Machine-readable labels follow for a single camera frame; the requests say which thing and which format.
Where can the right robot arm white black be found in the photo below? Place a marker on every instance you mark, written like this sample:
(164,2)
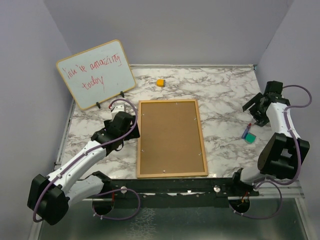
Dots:
(281,159)

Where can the small whiteboard yellow rim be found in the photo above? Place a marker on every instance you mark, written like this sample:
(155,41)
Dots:
(97,74)

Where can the yellow picture frame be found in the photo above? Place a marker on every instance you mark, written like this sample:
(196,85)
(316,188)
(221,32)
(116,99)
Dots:
(171,142)

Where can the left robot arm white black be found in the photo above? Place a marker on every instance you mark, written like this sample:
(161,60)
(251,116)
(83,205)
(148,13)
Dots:
(51,196)

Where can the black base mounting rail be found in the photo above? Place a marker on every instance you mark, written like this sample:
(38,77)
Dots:
(171,193)

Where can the aluminium extrusion rail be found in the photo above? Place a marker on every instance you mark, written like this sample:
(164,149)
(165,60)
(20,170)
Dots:
(294,190)

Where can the yellow grey eraser block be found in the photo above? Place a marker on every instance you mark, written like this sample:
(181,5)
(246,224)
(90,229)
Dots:
(161,83)

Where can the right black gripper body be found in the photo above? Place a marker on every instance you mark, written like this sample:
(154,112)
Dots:
(262,118)

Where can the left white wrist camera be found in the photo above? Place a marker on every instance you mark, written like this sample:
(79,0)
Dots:
(116,109)

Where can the teal green cube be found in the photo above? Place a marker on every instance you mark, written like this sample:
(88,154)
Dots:
(250,138)

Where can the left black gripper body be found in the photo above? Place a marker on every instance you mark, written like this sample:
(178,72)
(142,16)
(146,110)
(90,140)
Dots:
(135,134)

